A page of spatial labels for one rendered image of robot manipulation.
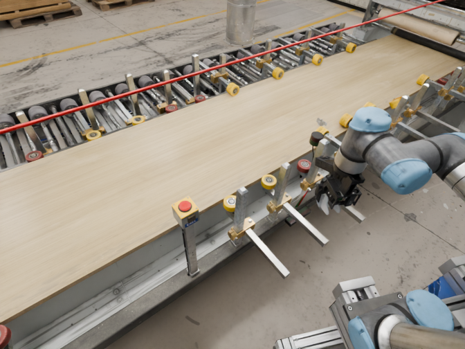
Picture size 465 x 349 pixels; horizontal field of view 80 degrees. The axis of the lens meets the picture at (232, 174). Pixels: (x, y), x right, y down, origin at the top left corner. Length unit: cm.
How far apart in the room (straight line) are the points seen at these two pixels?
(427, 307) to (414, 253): 182
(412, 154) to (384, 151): 5
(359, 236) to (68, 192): 214
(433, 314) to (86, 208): 135
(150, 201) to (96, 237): 28
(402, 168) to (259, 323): 165
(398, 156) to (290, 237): 184
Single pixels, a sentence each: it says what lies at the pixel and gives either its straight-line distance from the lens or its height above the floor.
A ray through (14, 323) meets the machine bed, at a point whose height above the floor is 76.
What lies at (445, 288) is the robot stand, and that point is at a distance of 149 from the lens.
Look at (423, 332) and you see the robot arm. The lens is 76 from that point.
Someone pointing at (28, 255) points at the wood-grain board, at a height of 90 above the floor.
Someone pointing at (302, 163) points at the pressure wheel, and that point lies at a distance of 163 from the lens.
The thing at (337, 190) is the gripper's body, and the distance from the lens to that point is 77.
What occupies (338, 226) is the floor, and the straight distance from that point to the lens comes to 258.
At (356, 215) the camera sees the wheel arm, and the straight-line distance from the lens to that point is 155.
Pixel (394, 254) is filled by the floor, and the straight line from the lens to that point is 265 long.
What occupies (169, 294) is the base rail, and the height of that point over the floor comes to 70.
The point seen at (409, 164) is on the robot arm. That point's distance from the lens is 62.
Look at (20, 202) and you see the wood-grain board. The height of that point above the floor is 90.
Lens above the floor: 200
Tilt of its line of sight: 47 degrees down
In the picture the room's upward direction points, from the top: 4 degrees clockwise
